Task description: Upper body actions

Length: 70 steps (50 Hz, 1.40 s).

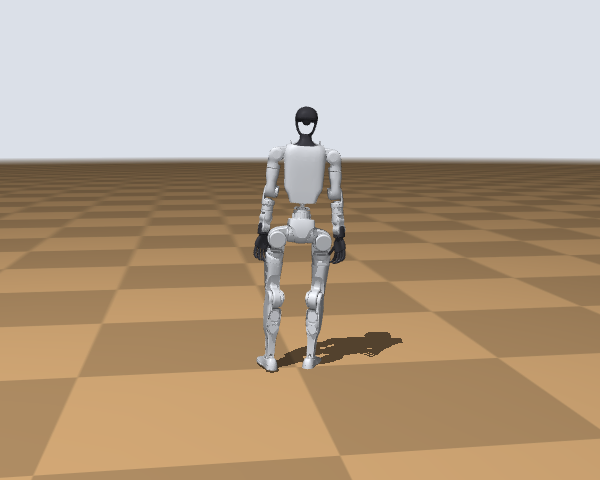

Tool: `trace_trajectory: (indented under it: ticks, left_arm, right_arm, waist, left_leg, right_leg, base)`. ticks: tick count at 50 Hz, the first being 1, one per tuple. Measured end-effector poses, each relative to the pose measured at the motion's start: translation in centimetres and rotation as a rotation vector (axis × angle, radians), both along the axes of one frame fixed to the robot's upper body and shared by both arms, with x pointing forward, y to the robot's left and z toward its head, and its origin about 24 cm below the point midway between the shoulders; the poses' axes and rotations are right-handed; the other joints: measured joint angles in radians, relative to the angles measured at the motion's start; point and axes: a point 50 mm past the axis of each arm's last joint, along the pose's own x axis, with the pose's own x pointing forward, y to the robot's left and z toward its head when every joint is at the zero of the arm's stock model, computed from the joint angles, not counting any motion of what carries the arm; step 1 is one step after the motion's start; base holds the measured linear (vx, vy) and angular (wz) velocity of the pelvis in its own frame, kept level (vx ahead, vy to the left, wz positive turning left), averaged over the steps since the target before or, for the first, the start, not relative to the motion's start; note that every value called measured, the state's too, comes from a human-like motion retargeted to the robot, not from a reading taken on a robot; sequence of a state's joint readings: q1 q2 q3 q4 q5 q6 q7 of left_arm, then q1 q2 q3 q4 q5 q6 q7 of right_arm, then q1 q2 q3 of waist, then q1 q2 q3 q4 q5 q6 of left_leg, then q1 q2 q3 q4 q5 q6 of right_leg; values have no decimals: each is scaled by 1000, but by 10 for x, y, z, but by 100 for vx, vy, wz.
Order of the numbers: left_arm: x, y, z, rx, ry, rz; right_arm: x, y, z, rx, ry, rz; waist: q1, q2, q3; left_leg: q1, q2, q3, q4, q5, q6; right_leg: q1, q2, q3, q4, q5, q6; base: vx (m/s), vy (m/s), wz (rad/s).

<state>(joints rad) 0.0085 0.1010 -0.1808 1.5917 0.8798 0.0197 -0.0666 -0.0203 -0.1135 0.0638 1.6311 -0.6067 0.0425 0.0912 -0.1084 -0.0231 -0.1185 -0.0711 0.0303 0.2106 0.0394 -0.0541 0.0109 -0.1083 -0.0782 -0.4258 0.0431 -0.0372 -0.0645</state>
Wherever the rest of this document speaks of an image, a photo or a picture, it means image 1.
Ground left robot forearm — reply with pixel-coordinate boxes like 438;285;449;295
258;185;275;232

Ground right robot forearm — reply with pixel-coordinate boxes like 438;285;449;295
330;187;345;235

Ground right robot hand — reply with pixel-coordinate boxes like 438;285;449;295
328;226;346;264

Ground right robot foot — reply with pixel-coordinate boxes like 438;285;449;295
302;354;322;369

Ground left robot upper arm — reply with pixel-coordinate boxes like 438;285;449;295
265;146;286;198

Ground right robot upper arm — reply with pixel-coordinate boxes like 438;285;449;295
325;148;342;200

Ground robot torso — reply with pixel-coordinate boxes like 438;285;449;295
284;140;326;244

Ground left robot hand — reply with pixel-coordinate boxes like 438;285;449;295
254;222;271;262

